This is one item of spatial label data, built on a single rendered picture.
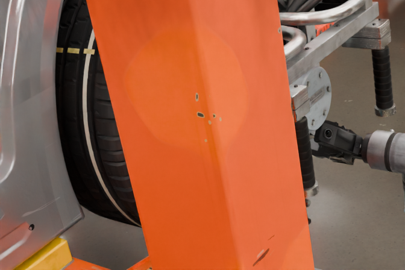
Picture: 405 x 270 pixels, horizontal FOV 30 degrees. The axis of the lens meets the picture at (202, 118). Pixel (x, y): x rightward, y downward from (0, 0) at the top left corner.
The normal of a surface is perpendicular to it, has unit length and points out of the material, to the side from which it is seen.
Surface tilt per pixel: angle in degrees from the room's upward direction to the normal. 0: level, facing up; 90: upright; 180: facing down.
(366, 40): 90
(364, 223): 0
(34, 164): 90
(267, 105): 90
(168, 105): 90
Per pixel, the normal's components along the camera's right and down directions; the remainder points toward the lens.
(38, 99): 0.79, 0.12
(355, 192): -0.18, -0.90
